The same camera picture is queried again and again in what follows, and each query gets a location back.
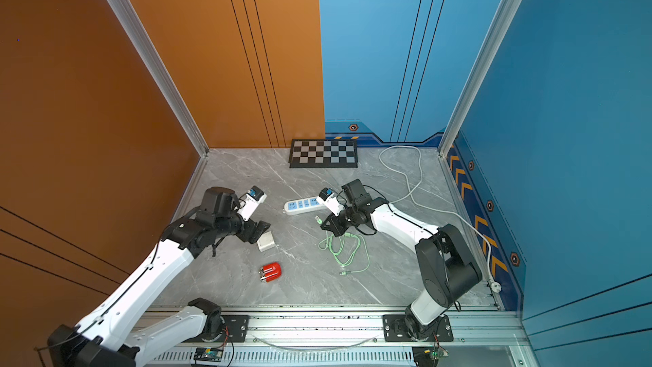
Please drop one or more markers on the aluminium front rail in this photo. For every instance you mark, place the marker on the aluminium front rail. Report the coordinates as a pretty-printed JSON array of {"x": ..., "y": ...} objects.
[{"x": 354, "y": 336}]

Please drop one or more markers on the white blue power strip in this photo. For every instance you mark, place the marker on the white blue power strip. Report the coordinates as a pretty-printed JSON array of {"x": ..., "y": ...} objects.
[{"x": 301, "y": 206}]

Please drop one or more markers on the green circuit board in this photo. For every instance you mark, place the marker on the green circuit board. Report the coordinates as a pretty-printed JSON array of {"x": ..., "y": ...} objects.
[
  {"x": 433, "y": 354},
  {"x": 212, "y": 355}
]

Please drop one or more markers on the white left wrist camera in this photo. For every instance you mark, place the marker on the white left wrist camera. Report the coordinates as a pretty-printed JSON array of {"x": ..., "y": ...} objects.
[{"x": 250, "y": 201}]

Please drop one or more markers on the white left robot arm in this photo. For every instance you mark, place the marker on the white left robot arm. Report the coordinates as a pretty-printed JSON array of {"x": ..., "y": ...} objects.
[{"x": 105, "y": 337}]

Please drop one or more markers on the white usb charger adapter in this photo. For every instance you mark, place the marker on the white usb charger adapter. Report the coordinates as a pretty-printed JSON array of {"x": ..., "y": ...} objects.
[{"x": 266, "y": 242}]

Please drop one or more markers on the aluminium corner post left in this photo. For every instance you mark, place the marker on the aluminium corner post left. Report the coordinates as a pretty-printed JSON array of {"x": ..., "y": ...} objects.
[{"x": 140, "y": 39}]

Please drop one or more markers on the green circuit board left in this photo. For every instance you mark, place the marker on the green circuit board left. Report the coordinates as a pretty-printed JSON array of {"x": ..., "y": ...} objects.
[{"x": 212, "y": 355}]

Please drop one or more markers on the green circuit board right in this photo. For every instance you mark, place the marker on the green circuit board right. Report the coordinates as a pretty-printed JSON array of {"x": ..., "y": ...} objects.
[{"x": 433, "y": 354}]

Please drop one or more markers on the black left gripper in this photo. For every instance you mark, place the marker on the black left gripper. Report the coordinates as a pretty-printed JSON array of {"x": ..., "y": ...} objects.
[{"x": 254, "y": 229}]

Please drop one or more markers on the aluminium corner post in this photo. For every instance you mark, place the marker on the aluminium corner post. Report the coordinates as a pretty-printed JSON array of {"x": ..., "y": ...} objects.
[
  {"x": 140, "y": 39},
  {"x": 496, "y": 33}
]

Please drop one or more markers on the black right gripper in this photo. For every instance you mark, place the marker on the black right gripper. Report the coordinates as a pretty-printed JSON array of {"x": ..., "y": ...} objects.
[{"x": 334, "y": 226}]

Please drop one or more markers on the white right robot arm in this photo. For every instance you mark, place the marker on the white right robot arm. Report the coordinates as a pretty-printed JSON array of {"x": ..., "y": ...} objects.
[{"x": 447, "y": 266}]

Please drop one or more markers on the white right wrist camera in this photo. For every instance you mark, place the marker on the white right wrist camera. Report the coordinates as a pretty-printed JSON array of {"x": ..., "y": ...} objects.
[{"x": 329, "y": 199}]

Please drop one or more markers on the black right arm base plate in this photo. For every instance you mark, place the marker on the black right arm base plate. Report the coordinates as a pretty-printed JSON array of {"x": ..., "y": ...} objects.
[{"x": 405, "y": 328}]

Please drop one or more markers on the red electric shaver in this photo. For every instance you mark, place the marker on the red electric shaver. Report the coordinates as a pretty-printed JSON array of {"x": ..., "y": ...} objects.
[{"x": 270, "y": 272}]

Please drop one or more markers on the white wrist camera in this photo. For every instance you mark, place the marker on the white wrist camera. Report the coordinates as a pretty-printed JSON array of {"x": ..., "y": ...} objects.
[
  {"x": 250, "y": 201},
  {"x": 329, "y": 199}
]

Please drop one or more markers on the aluminium corner post right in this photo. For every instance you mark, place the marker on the aluminium corner post right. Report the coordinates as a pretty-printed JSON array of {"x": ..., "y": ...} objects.
[{"x": 496, "y": 33}]

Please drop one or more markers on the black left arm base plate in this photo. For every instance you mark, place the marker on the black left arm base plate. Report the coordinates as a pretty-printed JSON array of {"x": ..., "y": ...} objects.
[{"x": 234, "y": 328}]

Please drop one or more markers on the black grey checkerboard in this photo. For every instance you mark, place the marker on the black grey checkerboard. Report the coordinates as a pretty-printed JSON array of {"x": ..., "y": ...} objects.
[{"x": 323, "y": 153}]

